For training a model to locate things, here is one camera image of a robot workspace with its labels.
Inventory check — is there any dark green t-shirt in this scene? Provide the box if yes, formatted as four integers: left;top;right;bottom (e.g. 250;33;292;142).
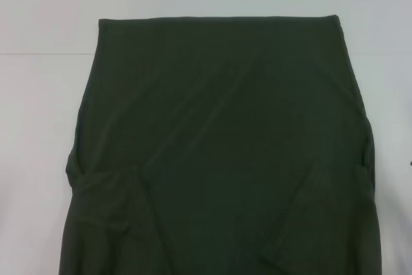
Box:
57;14;376;275

